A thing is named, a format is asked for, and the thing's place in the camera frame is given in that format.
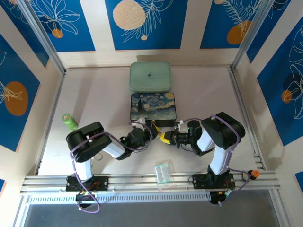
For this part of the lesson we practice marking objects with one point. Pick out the clear plastic bag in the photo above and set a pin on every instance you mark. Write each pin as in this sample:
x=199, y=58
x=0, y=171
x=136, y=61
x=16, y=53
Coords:
x=163, y=175

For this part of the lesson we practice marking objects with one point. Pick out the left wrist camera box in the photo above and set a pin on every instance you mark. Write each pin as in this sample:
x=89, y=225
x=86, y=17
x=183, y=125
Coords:
x=141, y=121

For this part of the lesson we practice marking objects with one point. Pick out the aluminium frame post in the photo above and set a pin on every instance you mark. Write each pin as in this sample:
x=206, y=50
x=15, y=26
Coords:
x=42, y=37
x=251, y=35

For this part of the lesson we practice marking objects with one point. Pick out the blue wall poster orange oval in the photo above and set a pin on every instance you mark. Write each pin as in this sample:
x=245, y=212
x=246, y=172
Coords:
x=16, y=94

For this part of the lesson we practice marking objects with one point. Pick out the blue poster with cream circle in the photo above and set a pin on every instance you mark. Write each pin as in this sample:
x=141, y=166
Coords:
x=146, y=23

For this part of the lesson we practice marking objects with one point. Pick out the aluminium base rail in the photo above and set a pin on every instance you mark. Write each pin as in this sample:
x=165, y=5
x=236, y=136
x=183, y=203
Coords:
x=142, y=183

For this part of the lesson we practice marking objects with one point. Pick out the blue poster with orange circle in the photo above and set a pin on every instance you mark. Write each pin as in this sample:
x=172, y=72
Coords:
x=229, y=23

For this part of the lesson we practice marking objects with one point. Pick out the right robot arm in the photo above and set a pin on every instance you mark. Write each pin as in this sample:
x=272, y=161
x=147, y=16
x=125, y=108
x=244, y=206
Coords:
x=225, y=130

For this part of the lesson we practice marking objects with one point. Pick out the mint green zip case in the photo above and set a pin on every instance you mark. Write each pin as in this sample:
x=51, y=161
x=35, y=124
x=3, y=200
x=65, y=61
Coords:
x=150, y=76

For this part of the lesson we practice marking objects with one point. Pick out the blue wall poster white leaves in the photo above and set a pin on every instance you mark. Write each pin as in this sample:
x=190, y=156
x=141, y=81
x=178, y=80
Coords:
x=281, y=89

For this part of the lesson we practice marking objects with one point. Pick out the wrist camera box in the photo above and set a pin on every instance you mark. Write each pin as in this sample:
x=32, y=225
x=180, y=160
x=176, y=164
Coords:
x=179, y=125
x=141, y=121

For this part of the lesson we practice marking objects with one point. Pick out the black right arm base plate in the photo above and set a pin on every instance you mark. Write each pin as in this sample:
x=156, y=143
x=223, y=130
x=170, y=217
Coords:
x=201, y=180

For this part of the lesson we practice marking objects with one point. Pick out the blue poster with white flower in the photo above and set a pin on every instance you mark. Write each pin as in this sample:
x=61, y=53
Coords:
x=68, y=26

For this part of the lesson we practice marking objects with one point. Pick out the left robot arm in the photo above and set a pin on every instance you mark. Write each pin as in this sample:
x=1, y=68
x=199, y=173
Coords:
x=87, y=139

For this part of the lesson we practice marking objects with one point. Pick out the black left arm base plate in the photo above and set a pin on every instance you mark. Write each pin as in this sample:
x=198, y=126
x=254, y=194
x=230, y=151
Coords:
x=99, y=183

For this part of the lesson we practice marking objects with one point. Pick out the metal scissors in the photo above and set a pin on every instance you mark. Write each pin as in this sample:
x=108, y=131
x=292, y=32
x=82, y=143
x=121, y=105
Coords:
x=98, y=157

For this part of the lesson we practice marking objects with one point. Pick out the aluminium table side rail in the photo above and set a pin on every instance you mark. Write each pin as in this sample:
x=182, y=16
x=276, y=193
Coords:
x=247, y=118
x=50, y=118

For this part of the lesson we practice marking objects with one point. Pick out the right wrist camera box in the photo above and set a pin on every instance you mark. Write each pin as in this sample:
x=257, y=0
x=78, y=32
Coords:
x=179, y=125

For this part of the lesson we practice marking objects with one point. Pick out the starry night print box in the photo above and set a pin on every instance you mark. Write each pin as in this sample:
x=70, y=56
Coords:
x=152, y=106

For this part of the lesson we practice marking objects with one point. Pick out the green bottle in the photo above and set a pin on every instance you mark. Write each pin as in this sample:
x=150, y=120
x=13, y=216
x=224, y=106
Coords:
x=69, y=121

